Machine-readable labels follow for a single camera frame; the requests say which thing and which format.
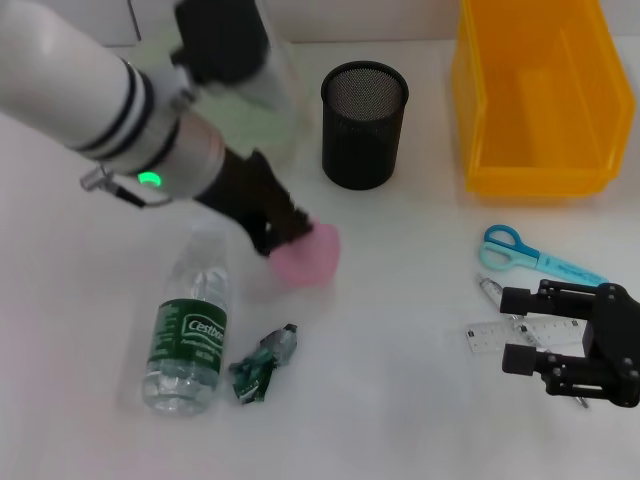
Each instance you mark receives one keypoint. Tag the green glass fruit plate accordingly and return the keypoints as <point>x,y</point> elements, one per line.
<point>250,120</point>

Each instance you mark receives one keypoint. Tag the green plastic wrapper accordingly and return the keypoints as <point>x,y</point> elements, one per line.
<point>255,370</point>

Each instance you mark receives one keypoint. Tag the yellow plastic bin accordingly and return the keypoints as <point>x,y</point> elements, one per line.
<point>540,100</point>

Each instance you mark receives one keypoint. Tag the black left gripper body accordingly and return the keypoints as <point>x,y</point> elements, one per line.
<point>245,190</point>

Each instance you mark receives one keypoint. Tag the pink peach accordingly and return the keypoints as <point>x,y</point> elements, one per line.
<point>315,260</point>

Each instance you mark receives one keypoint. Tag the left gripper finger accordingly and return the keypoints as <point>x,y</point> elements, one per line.
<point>292,225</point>

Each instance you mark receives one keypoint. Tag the clear plastic ruler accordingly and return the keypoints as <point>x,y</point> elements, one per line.
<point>487,337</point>

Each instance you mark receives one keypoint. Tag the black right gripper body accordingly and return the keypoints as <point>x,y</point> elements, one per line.
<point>617,345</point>

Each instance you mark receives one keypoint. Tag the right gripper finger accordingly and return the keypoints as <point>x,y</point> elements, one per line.
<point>555,372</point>
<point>550,300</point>

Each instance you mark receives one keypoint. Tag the blue scissors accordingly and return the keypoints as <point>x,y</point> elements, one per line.
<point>555,265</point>

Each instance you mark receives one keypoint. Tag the clear water bottle green label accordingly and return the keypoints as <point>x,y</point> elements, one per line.
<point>187,340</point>

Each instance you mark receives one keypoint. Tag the silver ballpoint pen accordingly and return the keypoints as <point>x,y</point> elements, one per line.
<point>492,289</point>

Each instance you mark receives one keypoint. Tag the black mesh pen holder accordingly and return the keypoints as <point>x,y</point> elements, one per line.
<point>362,145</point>

